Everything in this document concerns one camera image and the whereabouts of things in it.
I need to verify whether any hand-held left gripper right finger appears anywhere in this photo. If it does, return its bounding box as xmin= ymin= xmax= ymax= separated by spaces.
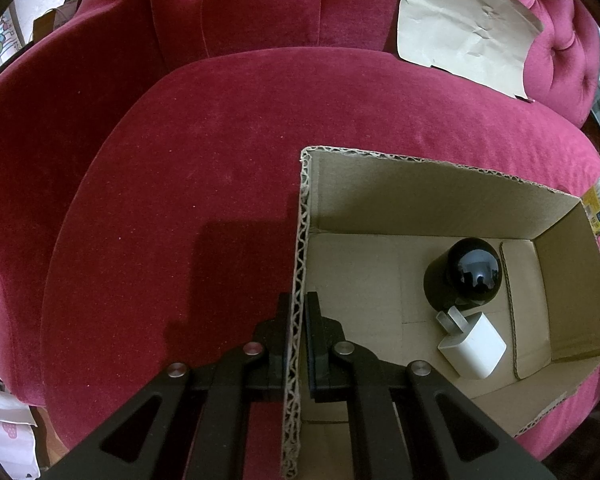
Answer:
xmin=304 ymin=291 xmax=556 ymax=480

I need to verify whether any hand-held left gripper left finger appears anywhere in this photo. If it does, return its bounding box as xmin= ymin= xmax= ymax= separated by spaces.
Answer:
xmin=40 ymin=292 xmax=293 ymax=480

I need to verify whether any cardboard box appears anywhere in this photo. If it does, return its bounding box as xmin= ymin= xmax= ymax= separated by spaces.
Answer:
xmin=279 ymin=146 xmax=600 ymax=480

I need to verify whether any small white plug charger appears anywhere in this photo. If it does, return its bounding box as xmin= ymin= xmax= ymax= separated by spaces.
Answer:
xmin=435 ymin=308 xmax=508 ymax=380

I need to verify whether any black glossy ball camera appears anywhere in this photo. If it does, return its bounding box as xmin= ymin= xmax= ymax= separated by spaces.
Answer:
xmin=423 ymin=236 xmax=505 ymax=314

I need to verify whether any red velvet tufted sofa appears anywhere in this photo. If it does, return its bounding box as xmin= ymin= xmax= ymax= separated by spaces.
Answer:
xmin=0 ymin=0 xmax=600 ymax=466

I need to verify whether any white bag pink print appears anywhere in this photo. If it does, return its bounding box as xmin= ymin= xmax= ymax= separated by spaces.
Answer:
xmin=0 ymin=385 xmax=41 ymax=480

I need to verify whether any brown paper sheet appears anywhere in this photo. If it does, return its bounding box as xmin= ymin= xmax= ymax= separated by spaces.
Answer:
xmin=396 ymin=0 xmax=545 ymax=103

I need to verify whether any brown wooden furniture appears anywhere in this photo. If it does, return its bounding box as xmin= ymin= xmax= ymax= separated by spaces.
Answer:
xmin=32 ymin=0 xmax=81 ymax=43

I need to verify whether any cartoon wall poster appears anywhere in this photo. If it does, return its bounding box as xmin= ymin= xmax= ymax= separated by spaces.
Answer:
xmin=0 ymin=5 xmax=26 ymax=86

